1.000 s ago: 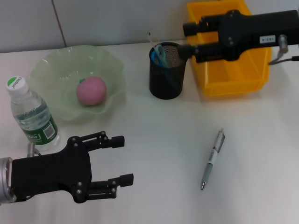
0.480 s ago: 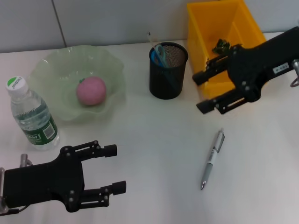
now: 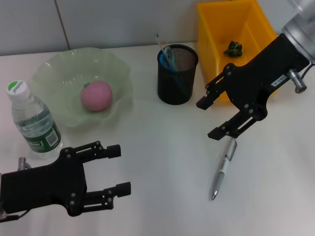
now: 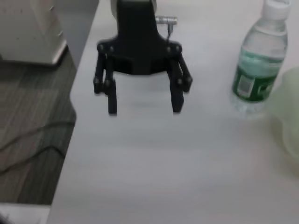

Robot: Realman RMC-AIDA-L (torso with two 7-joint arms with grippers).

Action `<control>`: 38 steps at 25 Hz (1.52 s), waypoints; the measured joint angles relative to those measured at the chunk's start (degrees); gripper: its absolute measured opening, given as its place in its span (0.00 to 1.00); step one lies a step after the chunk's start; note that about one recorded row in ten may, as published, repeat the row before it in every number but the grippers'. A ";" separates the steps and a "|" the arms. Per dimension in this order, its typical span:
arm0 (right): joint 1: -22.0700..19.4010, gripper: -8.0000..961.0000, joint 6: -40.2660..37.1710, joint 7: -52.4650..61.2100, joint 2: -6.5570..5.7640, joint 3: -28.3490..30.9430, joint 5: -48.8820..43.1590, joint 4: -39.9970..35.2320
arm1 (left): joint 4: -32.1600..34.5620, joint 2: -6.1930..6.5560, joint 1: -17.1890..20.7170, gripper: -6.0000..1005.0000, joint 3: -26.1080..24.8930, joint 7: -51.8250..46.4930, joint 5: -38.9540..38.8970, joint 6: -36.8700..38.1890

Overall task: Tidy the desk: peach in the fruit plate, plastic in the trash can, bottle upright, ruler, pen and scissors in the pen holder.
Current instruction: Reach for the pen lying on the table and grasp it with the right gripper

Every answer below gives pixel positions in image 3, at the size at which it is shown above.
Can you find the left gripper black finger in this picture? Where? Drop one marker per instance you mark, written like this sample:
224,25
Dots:
123,189

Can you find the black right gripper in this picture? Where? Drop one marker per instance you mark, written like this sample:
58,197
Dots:
265,71

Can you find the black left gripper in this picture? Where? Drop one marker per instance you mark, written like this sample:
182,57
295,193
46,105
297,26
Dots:
44,186

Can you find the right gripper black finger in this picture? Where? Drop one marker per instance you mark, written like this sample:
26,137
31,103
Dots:
216,134

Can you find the silver white ballpoint pen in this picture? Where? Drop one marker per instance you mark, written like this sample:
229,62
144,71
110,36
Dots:
222,169

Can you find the blue scissors with cover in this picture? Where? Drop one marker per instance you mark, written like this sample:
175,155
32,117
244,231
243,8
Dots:
167,60

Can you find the pink toy peach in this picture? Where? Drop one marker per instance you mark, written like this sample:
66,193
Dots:
97,97

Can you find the green plastic wrapper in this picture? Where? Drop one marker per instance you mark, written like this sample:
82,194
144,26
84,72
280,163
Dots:
233,49

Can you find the transparent plastic ruler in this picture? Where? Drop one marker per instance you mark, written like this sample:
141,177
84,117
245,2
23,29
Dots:
161,41

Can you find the clear water bottle green label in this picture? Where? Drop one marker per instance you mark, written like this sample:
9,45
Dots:
34,120

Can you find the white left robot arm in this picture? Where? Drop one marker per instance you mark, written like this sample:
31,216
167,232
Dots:
2,211

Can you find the black mesh pen cup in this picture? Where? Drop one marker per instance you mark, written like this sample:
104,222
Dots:
187,81

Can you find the pale green glass fruit plate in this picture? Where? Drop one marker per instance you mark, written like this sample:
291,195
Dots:
61,73

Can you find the yellow plastic bin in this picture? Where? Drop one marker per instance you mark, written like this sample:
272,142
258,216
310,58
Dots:
221,37

